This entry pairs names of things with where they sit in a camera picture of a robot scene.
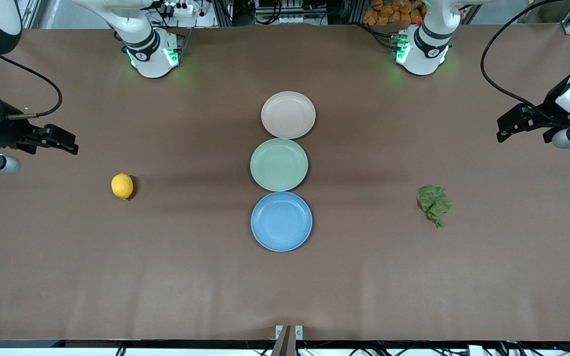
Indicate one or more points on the bag of orange items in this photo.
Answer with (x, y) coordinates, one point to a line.
(389, 12)

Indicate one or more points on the brown table cover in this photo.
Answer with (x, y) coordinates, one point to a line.
(117, 272)

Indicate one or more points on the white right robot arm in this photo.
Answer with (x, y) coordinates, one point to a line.
(151, 49)

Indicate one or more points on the blue round plate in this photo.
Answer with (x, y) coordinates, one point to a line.
(281, 221)

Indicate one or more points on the green round plate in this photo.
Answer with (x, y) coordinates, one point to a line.
(279, 164)

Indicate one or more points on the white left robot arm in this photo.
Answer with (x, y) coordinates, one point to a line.
(423, 49)

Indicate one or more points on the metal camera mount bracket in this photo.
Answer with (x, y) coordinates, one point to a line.
(287, 333)

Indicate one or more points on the yellow lemon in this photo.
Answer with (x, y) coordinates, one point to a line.
(122, 186)

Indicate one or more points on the white power strip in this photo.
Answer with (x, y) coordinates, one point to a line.
(181, 8)

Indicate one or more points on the black equipment rack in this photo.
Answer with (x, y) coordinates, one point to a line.
(285, 12)

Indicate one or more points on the beige round plate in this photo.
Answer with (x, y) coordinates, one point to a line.
(288, 114)

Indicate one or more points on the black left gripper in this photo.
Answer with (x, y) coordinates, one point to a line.
(550, 114)

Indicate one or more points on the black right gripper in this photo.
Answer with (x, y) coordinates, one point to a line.
(8, 134)

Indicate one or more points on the green lettuce leaf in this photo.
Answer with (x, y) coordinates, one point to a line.
(433, 200)

